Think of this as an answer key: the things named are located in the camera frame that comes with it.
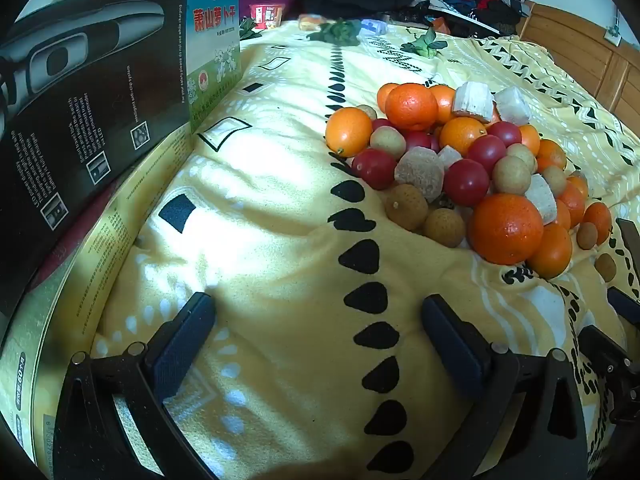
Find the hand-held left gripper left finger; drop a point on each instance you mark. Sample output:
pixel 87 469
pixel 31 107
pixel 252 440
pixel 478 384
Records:
pixel 182 345

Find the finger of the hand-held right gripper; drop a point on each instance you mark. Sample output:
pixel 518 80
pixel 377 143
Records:
pixel 624 306
pixel 629 237

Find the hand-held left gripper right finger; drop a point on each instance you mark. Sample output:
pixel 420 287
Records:
pixel 452 347

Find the pile of oranges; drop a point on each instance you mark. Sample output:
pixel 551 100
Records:
pixel 505 227

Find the pile of cherry tomatoes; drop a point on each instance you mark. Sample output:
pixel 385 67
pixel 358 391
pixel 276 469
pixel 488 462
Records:
pixel 372 167

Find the flat yellow printed carton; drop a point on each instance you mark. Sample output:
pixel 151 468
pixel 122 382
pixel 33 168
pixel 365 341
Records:
pixel 75 280

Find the wooden headboard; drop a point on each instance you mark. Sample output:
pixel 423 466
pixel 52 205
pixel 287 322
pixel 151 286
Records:
pixel 590 55

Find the black printed carton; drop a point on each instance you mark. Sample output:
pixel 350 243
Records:
pixel 75 110

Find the green leafy vegetable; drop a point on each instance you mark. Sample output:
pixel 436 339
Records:
pixel 340 31
pixel 425 44
pixel 247 28

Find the blue and green carton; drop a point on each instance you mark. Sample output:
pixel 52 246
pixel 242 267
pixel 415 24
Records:
pixel 212 50

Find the blue and white packet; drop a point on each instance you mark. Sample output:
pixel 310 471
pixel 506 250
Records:
pixel 372 26

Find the red instant noodle cup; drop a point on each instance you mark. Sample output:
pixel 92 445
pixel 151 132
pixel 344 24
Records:
pixel 266 15

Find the orange snack packet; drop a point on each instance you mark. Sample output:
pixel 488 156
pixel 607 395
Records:
pixel 310 22

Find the white wall socket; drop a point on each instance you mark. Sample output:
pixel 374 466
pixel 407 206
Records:
pixel 612 31

